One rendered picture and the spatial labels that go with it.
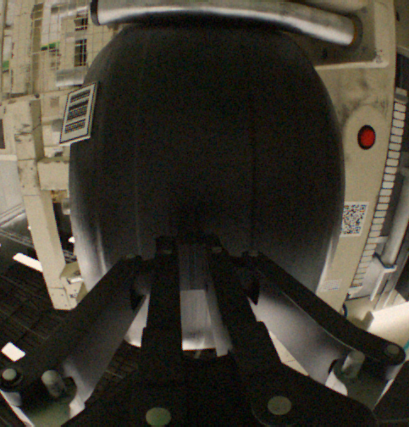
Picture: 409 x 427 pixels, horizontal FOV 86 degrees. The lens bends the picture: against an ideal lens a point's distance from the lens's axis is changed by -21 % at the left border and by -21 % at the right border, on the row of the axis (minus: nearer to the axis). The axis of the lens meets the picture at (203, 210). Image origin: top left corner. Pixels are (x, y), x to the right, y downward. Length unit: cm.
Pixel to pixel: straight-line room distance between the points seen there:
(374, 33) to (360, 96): 15
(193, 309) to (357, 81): 43
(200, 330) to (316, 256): 15
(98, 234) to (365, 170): 45
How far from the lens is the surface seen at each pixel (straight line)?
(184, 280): 16
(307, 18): 38
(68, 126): 27
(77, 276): 108
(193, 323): 30
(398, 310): 112
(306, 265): 27
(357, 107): 50
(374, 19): 40
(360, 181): 53
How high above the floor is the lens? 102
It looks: 24 degrees up
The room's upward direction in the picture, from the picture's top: 178 degrees counter-clockwise
